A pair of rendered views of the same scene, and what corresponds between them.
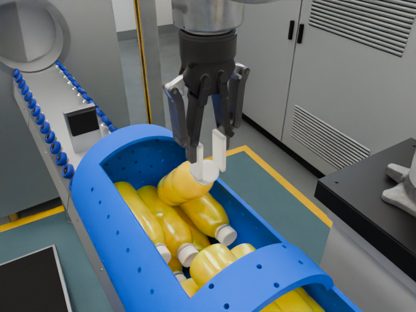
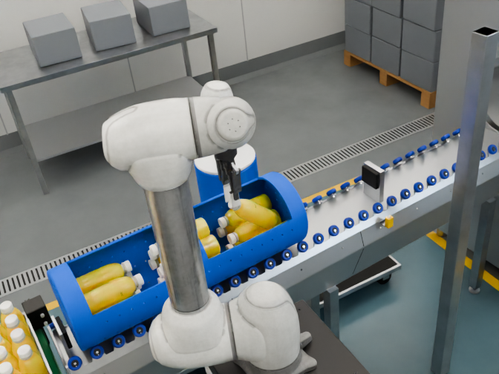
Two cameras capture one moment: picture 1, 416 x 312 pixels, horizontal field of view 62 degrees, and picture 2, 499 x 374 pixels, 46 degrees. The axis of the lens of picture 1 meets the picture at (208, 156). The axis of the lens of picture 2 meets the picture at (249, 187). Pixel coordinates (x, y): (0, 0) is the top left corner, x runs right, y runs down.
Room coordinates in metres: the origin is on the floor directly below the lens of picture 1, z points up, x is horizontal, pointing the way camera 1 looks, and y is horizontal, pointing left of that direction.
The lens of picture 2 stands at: (0.66, -1.61, 2.45)
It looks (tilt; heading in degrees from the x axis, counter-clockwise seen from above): 35 degrees down; 95
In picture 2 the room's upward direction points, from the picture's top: 7 degrees counter-clockwise
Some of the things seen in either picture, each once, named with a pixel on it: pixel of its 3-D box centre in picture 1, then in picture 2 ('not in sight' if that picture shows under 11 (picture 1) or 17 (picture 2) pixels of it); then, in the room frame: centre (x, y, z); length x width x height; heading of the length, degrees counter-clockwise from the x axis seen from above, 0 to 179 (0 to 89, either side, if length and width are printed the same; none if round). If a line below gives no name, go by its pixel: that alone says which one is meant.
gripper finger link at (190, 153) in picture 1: (186, 149); not in sight; (0.43, 0.03, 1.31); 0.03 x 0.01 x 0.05; 124
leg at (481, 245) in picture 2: not in sight; (481, 247); (1.61, 0.74, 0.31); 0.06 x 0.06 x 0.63; 33
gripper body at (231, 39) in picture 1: (207, 61); (226, 156); (0.46, 0.00, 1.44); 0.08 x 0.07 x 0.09; 124
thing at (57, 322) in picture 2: not in sight; (64, 337); (-0.12, -0.32, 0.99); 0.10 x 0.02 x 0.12; 123
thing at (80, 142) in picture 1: (84, 129); (372, 182); (0.99, 0.41, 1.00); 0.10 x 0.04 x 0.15; 123
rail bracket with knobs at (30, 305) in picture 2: not in sight; (37, 315); (-0.27, -0.18, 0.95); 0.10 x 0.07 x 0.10; 123
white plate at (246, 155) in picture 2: not in sight; (224, 156); (0.37, 0.65, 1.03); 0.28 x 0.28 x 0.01
